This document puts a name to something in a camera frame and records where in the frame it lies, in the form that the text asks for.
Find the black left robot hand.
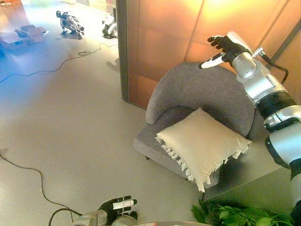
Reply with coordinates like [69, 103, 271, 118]
[97, 195, 139, 224]

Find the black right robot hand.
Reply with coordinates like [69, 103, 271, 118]
[199, 32, 252, 69]

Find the cream fringed square pillow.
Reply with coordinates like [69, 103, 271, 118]
[155, 107, 252, 193]

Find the grey fabric armchair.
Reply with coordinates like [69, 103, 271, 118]
[133, 61, 269, 189]

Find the green leafy potted plant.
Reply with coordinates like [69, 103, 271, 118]
[190, 199, 294, 226]

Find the black white legged robot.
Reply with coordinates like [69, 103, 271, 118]
[55, 10, 85, 40]

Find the flat cardboard box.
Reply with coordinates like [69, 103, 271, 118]
[15, 24, 50, 44]
[0, 32, 31, 50]

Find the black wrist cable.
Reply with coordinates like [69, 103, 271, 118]
[253, 47, 289, 85]

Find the dark metal partition post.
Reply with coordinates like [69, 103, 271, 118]
[271, 22, 301, 62]
[115, 0, 130, 104]

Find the thick black floor cable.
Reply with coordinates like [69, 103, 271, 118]
[0, 153, 83, 226]

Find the thin black floor cable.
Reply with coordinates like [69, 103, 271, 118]
[0, 43, 118, 83]

